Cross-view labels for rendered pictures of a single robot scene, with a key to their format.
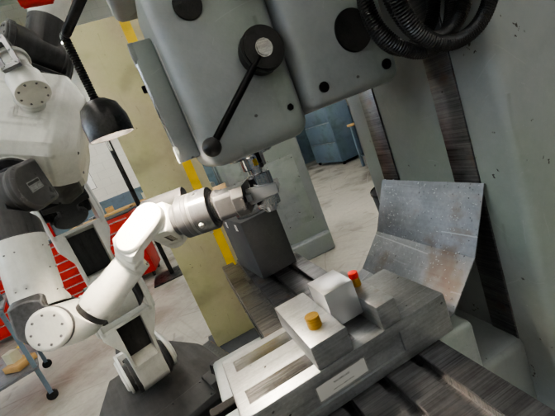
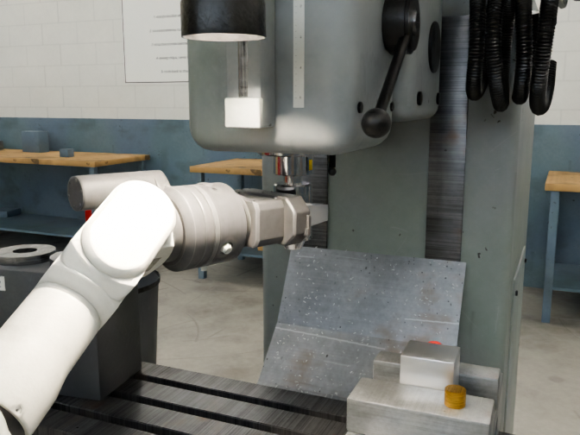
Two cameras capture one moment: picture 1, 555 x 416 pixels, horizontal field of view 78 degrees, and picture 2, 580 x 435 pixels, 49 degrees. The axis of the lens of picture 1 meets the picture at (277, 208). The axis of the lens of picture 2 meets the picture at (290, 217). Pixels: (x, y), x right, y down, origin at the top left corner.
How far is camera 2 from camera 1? 64 cm
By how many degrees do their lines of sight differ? 51
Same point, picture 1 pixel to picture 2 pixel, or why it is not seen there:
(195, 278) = not seen: outside the picture
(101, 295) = (47, 372)
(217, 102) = (364, 63)
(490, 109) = (498, 183)
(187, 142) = (271, 98)
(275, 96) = not seen: hidden behind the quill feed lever
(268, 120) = not seen: hidden behind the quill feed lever
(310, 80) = (413, 84)
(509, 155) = (504, 235)
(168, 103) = (269, 25)
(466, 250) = (444, 340)
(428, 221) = (382, 306)
